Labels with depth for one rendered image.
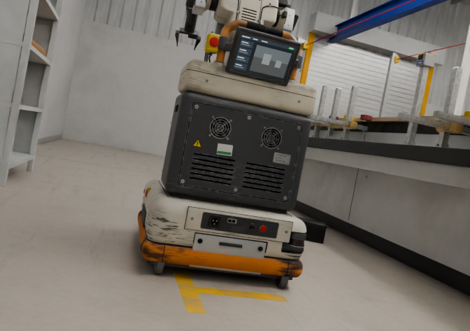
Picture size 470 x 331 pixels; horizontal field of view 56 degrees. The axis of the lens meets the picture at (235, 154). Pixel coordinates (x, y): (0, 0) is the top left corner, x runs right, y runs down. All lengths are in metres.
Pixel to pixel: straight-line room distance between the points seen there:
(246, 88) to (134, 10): 8.00
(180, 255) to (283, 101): 0.71
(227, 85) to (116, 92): 7.71
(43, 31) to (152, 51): 5.67
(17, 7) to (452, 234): 2.81
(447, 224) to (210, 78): 1.57
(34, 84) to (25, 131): 0.39
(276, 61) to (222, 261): 0.78
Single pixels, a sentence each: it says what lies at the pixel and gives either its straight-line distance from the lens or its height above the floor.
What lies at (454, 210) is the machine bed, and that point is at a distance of 2.64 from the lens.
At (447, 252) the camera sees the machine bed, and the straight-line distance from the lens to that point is 2.65.
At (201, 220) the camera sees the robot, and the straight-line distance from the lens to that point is 1.63.
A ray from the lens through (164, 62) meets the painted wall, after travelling 9.45.
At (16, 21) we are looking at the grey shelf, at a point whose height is 1.01.
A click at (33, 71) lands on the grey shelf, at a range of 3.93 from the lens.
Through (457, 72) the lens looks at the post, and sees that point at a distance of 2.50.
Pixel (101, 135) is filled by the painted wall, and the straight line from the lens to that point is 9.34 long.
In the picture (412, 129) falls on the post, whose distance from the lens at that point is 2.66.
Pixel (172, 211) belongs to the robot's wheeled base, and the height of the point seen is 0.24.
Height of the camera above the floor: 0.52
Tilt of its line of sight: 1 degrees down
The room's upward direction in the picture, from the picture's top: 11 degrees clockwise
